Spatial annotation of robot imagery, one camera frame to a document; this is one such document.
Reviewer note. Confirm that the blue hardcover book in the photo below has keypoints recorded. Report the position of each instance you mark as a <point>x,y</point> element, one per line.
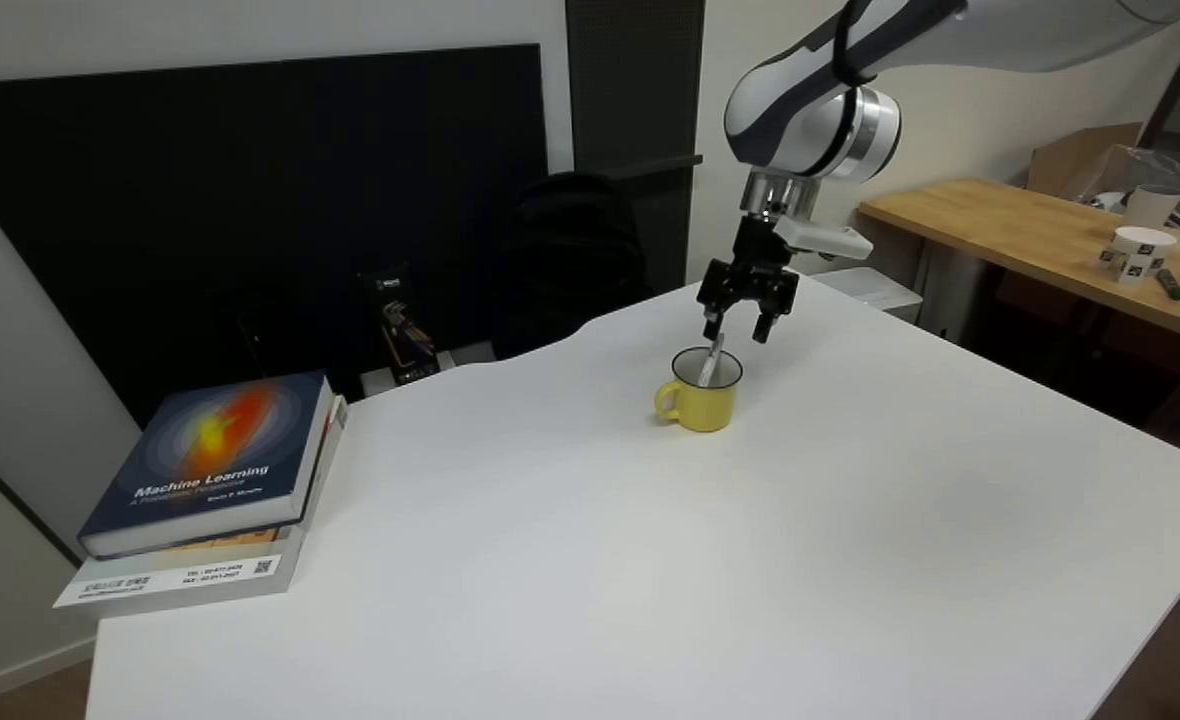
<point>211,463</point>

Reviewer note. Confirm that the yellow enamel cup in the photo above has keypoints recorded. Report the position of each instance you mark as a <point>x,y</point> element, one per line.
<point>707,406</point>

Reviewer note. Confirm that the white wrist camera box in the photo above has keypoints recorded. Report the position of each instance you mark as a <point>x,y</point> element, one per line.
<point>831,240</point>

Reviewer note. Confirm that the black camera on tripod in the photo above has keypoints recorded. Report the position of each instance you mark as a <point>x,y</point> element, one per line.
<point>406,329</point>

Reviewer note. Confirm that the large black panel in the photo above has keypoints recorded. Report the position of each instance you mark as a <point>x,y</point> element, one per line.
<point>212,214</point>

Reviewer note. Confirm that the brown cardboard box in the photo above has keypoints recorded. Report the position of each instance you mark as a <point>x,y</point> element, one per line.
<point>1073,158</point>

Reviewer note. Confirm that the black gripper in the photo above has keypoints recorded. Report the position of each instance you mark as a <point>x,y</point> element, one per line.
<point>755,274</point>

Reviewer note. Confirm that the wooden side table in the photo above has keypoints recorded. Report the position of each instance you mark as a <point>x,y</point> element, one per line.
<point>1014,225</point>

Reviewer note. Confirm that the clear plastic bag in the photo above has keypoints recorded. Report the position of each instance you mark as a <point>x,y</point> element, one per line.
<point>1152,180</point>

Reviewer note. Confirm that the dark grey column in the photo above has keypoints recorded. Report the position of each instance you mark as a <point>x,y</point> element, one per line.
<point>633,105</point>

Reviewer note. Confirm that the black office chair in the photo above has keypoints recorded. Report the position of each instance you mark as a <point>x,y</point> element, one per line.
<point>564,261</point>

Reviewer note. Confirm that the white marker with blue cap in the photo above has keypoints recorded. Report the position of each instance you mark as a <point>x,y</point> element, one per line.
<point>710,365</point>

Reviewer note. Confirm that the stack of books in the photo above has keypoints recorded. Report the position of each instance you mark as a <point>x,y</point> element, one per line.
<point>188,573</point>

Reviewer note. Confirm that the small dark remote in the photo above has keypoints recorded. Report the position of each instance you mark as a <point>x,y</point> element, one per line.
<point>1168,281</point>

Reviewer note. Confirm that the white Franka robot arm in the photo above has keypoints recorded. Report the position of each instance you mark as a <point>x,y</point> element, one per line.
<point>814,113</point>

